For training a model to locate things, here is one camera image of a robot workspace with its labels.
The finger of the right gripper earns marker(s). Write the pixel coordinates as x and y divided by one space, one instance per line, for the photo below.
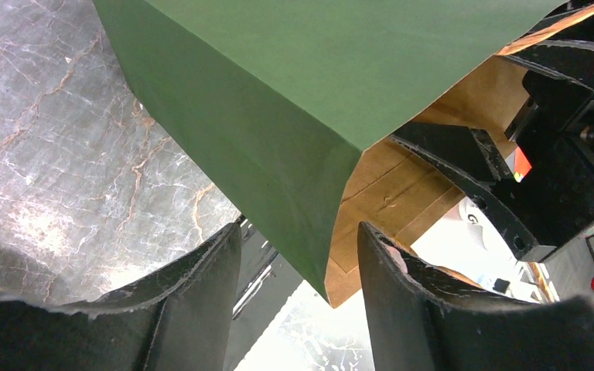
471 161
564 59

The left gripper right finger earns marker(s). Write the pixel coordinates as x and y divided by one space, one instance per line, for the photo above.
422 318

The green paper bag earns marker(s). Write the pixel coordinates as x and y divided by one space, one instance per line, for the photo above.
288 107

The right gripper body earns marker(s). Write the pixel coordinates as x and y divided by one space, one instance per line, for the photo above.
555 131

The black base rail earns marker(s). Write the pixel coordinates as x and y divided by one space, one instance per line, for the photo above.
265 282

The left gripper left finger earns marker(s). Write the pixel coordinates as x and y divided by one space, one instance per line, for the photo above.
176 318

